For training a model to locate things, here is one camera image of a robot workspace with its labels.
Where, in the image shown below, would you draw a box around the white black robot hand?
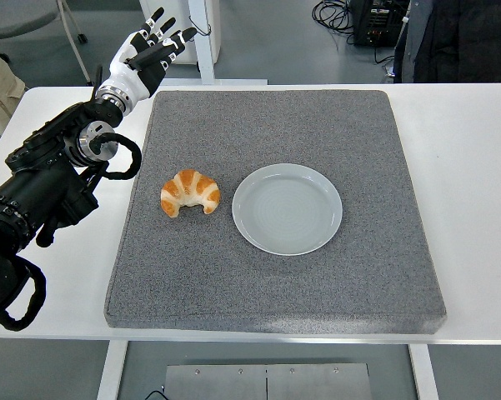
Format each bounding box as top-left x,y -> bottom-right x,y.
100,7 -> 198,103

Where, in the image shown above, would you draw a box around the orange white croissant bread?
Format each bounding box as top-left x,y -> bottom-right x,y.
160,168 -> 222,218

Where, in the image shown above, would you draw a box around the grey round plate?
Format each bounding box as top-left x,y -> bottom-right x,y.
231,162 -> 343,257

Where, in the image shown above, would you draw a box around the grey metal plate with screws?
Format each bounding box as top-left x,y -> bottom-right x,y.
163,362 -> 373,400

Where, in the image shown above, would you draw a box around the white table column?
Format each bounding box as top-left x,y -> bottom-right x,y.
190,0 -> 218,84

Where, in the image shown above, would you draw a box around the white cabinet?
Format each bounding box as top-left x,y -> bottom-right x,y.
139,0 -> 222,67

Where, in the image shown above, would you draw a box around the grey chair with casters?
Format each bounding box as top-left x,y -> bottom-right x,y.
0,0 -> 91,87

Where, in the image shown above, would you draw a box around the black equipment box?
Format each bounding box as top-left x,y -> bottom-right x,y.
348,0 -> 409,48

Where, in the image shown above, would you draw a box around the grey speckled square mat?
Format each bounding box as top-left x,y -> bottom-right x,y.
103,89 -> 448,336

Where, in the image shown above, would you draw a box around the white table leg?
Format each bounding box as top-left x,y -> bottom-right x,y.
408,344 -> 439,400
96,340 -> 129,400

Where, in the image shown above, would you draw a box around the person in dark clothes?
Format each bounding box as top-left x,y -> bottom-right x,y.
393,0 -> 501,84

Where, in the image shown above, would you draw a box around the thin black hanging cable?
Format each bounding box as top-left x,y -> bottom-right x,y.
193,22 -> 213,43

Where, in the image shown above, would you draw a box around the black floor cables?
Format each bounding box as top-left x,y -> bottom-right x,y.
311,0 -> 359,45

